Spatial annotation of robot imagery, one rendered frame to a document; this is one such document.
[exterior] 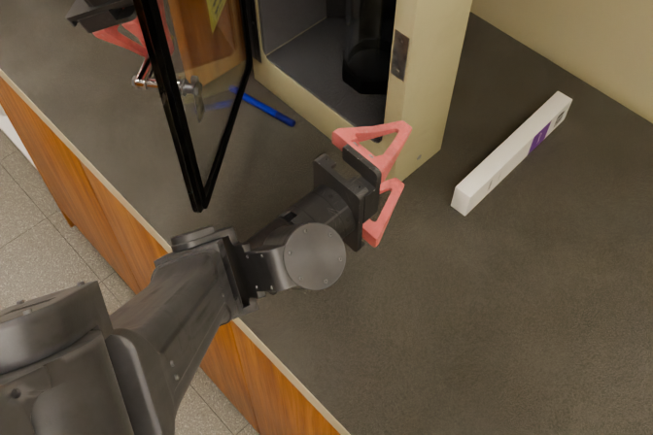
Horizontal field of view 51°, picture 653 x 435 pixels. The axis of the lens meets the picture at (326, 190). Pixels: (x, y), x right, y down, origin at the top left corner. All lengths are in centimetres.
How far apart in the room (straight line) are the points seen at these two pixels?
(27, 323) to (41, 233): 202
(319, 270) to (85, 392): 35
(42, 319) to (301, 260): 34
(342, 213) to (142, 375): 39
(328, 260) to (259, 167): 50
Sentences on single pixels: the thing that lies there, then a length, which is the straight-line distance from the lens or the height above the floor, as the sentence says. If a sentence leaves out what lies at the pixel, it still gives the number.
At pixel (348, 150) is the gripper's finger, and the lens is 65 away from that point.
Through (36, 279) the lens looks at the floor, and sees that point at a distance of 219.
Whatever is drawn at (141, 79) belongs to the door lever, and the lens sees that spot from 83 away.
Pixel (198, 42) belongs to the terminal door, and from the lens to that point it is 86.
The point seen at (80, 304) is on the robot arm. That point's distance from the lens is 28.
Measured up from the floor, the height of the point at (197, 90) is 120.
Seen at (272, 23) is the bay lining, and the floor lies 107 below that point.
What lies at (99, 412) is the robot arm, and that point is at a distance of 26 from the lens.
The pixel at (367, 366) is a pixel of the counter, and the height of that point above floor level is 94.
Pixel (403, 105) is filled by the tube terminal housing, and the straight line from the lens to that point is 89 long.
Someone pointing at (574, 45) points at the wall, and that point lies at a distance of 127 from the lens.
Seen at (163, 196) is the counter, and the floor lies 94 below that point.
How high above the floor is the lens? 178
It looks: 54 degrees down
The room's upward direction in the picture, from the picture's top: straight up
